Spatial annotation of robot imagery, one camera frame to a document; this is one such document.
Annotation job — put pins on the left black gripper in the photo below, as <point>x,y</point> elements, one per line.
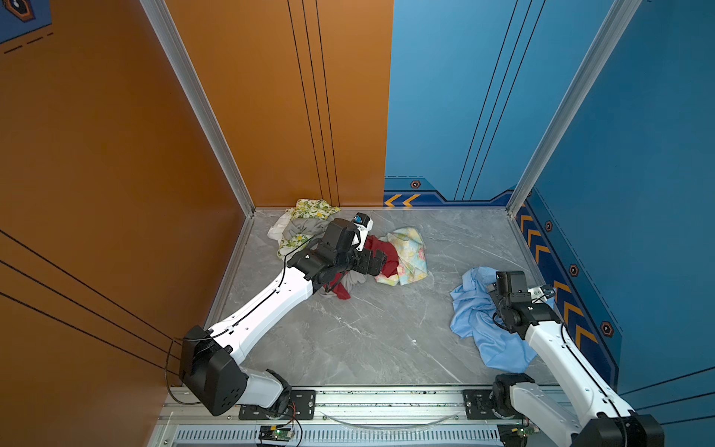
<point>376,262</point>

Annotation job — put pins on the light blue shirt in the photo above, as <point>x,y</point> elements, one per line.
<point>480,324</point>

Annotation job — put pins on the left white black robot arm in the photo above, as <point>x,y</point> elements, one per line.
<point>211,359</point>

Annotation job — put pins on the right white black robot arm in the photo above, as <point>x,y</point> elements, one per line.
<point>600,416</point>

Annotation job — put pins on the pastel floral cloth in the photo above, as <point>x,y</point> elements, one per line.
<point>411,255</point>

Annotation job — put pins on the yellow lemon print cloth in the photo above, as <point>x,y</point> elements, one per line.
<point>307,215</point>

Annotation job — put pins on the grey beige cloth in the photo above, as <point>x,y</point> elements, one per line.
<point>332,253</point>

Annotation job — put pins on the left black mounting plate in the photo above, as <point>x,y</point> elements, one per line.
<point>301,405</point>

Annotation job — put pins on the black mounting plate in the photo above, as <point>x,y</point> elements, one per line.
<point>479,404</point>
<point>301,405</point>

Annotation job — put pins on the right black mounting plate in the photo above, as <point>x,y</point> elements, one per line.
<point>479,404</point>

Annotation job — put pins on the left green circuit board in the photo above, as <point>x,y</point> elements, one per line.
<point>276,436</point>

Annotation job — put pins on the green circuit board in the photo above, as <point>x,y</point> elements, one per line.
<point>526,431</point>
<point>276,436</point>

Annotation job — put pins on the right green circuit board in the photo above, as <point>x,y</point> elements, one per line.
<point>526,431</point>

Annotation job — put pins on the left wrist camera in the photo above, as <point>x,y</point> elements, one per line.
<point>363,224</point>

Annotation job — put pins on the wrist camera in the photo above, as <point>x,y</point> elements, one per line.
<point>363,224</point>
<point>542,294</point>

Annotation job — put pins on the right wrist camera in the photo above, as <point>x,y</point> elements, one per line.
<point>542,294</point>

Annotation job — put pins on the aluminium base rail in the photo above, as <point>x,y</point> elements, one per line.
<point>358,416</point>

